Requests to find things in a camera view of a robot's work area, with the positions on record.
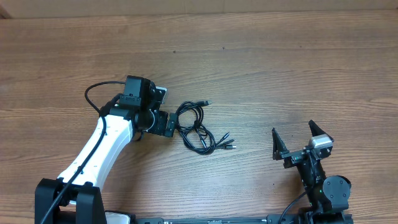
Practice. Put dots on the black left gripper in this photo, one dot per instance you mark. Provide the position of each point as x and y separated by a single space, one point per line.
159 127

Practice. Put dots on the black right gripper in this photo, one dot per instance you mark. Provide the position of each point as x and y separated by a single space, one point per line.
293 157

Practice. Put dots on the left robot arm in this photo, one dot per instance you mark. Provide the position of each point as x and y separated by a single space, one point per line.
75 195

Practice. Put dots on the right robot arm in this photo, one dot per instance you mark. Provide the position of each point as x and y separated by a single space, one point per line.
324 199

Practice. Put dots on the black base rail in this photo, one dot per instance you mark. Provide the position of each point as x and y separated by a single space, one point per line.
214 220

